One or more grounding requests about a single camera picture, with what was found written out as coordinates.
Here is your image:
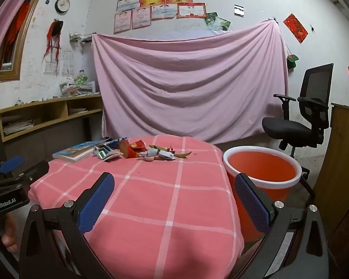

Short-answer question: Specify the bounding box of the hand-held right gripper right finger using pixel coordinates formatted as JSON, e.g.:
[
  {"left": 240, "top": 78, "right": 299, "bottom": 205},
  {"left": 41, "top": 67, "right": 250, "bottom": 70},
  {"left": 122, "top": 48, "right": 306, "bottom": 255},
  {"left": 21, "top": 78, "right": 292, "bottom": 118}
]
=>
[{"left": 234, "top": 173, "right": 329, "bottom": 279}]

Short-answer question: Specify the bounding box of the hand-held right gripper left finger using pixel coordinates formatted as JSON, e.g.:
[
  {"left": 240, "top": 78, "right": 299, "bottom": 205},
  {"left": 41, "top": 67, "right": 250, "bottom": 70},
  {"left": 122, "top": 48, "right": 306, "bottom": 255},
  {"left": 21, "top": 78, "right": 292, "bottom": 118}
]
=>
[{"left": 19, "top": 172, "right": 115, "bottom": 279}]

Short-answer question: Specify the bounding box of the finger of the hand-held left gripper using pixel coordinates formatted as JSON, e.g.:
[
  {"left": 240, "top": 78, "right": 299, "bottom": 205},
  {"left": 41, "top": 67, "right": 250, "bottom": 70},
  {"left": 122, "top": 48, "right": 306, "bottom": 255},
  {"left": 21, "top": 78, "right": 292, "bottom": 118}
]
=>
[
  {"left": 0, "top": 155, "right": 25, "bottom": 181},
  {"left": 4, "top": 160, "right": 50, "bottom": 187}
]

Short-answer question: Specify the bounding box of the red bucket with white rim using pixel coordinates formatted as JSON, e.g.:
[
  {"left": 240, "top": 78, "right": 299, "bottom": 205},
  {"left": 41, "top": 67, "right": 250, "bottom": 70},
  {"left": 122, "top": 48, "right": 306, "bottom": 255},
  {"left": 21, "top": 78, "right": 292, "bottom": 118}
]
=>
[{"left": 222, "top": 146, "right": 302, "bottom": 243}]

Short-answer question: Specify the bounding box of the white toothpaste box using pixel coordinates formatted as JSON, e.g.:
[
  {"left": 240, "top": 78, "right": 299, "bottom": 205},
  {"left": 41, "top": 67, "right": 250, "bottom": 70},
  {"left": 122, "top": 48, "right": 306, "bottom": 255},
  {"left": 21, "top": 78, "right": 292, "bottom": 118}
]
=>
[{"left": 93, "top": 145, "right": 124, "bottom": 161}]

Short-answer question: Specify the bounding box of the red packet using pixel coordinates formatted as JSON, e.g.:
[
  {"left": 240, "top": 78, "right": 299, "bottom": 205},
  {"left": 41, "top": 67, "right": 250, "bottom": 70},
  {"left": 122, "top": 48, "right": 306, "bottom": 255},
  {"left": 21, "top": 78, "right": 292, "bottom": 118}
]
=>
[{"left": 119, "top": 140, "right": 147, "bottom": 158}]

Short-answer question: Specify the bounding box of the white wrapper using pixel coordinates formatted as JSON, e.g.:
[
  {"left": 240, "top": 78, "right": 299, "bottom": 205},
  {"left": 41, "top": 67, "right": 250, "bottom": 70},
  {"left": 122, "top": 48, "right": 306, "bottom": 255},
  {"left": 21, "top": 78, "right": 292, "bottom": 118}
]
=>
[{"left": 138, "top": 148, "right": 175, "bottom": 162}]

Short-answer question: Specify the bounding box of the green leafy stalk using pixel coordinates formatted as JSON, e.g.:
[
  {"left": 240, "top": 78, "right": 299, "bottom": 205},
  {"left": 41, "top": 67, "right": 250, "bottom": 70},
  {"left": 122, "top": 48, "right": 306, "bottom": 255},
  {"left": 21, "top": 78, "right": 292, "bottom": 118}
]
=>
[{"left": 150, "top": 144, "right": 192, "bottom": 159}]

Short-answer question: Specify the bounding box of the person's left hand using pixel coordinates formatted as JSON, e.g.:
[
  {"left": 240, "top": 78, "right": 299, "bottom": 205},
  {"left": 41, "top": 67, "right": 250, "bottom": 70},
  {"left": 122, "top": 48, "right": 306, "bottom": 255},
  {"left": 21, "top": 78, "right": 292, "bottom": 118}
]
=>
[{"left": 0, "top": 216, "right": 19, "bottom": 253}]

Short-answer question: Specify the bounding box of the colourful book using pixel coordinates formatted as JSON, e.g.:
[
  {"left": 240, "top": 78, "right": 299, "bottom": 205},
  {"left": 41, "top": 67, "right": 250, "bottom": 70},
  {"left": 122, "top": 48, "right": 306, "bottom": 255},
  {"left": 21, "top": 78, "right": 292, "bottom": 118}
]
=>
[{"left": 52, "top": 141, "right": 105, "bottom": 163}]

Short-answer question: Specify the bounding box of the wooden shelf unit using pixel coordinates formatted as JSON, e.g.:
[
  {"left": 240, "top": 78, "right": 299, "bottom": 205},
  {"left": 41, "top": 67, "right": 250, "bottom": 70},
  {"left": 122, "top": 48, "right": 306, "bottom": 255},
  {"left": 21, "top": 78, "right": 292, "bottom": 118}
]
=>
[{"left": 0, "top": 94, "right": 104, "bottom": 157}]

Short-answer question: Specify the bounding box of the blue packet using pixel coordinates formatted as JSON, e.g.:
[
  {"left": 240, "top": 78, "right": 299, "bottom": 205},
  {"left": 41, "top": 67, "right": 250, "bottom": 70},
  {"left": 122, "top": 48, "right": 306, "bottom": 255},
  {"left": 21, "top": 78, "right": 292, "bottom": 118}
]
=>
[{"left": 107, "top": 137, "right": 128, "bottom": 149}]

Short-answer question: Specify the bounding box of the pink checkered tablecloth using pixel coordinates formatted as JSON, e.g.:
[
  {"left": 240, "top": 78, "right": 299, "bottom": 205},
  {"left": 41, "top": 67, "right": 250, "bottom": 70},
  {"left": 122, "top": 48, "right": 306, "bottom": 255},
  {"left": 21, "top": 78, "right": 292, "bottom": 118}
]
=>
[{"left": 27, "top": 135, "right": 245, "bottom": 279}]

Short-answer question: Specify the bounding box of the black office chair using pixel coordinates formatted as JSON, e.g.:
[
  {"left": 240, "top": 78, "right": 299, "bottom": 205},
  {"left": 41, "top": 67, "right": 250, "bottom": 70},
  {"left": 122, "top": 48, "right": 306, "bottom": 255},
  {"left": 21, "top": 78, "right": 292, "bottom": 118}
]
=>
[{"left": 262, "top": 63, "right": 334, "bottom": 198}]

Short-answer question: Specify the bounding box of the stack of books and papers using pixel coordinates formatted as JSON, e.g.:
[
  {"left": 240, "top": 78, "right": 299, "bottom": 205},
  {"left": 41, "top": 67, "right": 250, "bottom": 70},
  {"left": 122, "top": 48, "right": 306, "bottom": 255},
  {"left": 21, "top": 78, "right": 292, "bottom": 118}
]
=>
[{"left": 60, "top": 77, "right": 101, "bottom": 97}]

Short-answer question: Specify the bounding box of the wooden cabinet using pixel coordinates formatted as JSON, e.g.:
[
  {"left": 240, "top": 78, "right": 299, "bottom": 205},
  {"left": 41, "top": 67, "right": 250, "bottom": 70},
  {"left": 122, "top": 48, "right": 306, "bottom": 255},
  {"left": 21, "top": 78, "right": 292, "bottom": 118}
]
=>
[{"left": 311, "top": 103, "right": 349, "bottom": 279}]

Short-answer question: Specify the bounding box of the glass jar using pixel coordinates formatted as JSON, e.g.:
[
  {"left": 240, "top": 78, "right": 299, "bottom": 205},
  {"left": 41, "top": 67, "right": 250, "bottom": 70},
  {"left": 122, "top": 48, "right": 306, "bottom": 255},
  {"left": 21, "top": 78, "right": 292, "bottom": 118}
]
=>
[{"left": 74, "top": 70, "right": 88, "bottom": 85}]

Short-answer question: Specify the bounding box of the red tassel ornament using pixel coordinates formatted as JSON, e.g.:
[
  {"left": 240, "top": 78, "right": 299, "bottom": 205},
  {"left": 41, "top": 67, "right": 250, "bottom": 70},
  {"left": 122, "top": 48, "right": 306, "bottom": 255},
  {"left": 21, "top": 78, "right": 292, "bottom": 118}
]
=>
[{"left": 42, "top": 19, "right": 64, "bottom": 74}]

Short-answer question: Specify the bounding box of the pink hanging sheet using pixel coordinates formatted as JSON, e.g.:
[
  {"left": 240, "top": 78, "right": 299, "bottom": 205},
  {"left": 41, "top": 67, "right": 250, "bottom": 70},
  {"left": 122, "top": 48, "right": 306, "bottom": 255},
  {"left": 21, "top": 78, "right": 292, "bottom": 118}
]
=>
[{"left": 92, "top": 20, "right": 289, "bottom": 145}]

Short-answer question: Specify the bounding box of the pink curtain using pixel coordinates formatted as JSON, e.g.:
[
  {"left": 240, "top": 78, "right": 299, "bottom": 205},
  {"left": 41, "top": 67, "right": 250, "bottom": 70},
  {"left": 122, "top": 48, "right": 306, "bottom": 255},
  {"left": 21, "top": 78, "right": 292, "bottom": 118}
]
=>
[{"left": 0, "top": 0, "right": 47, "bottom": 77}]

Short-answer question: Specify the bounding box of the green hanging ornament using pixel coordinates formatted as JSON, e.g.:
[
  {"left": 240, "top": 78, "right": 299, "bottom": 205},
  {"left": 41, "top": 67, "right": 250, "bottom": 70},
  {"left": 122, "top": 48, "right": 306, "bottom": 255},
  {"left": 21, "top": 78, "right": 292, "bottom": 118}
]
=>
[{"left": 286, "top": 54, "right": 299, "bottom": 70}]

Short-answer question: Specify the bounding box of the green photo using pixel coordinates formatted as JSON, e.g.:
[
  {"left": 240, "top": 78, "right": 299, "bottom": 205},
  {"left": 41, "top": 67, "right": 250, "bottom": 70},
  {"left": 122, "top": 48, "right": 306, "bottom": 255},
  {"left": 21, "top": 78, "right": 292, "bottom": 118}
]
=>
[
  {"left": 205, "top": 12, "right": 219, "bottom": 27},
  {"left": 214, "top": 17, "right": 232, "bottom": 32}
]

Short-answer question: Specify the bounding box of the wooden window frame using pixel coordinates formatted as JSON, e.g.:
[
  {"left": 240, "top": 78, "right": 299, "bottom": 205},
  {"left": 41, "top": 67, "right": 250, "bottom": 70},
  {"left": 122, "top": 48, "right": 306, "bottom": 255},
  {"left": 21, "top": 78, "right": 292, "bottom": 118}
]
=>
[{"left": 0, "top": 0, "right": 51, "bottom": 82}]

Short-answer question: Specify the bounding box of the paper wall calendar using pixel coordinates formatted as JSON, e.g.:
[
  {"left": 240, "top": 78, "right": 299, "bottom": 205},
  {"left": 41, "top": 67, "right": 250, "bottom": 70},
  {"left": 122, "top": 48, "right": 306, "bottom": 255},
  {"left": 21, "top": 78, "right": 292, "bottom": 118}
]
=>
[{"left": 44, "top": 50, "right": 74, "bottom": 76}]

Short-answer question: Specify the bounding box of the metal wall rack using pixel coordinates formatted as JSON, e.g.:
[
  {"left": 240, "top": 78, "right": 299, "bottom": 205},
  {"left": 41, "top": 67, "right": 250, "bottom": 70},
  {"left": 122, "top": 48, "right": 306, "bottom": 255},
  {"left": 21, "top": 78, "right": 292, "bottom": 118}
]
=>
[{"left": 69, "top": 31, "right": 93, "bottom": 43}]

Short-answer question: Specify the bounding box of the round wall clock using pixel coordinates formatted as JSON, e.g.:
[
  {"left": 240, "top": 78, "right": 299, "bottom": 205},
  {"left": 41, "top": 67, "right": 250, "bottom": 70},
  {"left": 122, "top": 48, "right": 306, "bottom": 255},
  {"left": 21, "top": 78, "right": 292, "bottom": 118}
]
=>
[{"left": 55, "top": 0, "right": 70, "bottom": 14}]

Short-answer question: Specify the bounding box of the red paper wall decoration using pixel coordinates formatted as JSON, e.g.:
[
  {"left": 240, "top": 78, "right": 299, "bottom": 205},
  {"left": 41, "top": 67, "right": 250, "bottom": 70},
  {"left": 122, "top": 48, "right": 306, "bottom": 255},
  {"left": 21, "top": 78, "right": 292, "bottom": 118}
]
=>
[{"left": 283, "top": 13, "right": 309, "bottom": 44}]

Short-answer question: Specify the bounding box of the group of wall certificates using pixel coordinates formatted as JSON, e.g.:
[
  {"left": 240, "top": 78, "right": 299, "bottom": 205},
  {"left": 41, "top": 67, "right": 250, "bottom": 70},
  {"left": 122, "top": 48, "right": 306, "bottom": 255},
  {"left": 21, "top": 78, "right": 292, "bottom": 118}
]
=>
[{"left": 113, "top": 0, "right": 223, "bottom": 34}]

